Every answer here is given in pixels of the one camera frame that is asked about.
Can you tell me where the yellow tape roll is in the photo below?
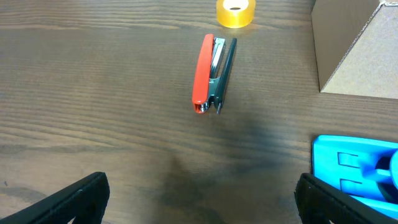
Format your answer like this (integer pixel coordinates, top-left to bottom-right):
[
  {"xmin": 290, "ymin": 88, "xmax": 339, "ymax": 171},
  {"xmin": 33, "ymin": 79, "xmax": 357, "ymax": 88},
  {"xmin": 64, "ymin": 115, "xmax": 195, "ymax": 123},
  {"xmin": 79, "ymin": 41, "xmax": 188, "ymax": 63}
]
[{"xmin": 216, "ymin": 0, "xmax": 256, "ymax": 29}]

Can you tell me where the brown cardboard box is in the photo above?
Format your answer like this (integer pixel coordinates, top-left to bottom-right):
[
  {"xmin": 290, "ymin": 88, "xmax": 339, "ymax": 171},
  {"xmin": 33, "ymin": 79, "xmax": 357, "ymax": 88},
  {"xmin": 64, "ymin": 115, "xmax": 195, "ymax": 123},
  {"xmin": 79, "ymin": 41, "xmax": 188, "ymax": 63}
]
[{"xmin": 311, "ymin": 0, "xmax": 397, "ymax": 99}]

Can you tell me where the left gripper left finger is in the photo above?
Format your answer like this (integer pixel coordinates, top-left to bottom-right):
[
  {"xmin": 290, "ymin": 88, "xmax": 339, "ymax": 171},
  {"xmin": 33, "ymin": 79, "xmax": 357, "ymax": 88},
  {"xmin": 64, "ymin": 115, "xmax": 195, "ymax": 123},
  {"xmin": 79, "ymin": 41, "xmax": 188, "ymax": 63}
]
[{"xmin": 1, "ymin": 172, "xmax": 110, "ymax": 224}]

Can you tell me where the red black stapler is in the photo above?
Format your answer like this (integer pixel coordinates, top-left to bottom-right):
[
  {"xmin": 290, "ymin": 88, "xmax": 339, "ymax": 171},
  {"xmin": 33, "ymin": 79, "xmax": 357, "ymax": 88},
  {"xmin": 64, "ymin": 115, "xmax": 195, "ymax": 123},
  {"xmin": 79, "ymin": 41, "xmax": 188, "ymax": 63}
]
[{"xmin": 192, "ymin": 34, "xmax": 237, "ymax": 114}]

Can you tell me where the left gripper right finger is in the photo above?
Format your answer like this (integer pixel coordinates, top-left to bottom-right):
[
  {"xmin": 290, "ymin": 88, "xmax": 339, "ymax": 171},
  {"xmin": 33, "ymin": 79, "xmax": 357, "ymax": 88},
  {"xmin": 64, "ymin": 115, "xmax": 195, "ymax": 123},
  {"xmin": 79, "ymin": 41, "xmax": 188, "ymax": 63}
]
[{"xmin": 294, "ymin": 173, "xmax": 397, "ymax": 224}]

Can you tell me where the blue plastic tray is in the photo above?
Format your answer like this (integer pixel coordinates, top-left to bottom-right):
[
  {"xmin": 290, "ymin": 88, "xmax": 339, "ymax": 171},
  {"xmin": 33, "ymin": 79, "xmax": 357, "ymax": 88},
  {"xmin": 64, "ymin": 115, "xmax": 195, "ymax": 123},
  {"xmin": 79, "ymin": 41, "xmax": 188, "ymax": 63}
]
[{"xmin": 312, "ymin": 135, "xmax": 397, "ymax": 219}]

